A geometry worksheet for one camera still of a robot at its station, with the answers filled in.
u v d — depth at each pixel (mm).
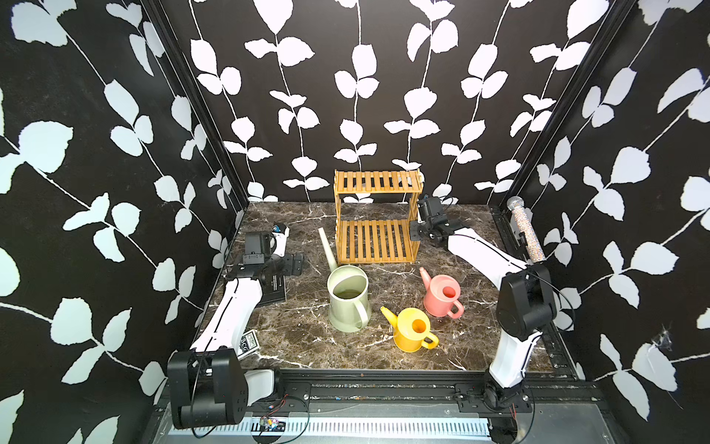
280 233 748
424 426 701
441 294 823
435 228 711
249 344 817
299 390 758
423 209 741
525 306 491
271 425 712
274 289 930
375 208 1219
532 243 832
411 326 757
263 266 617
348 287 878
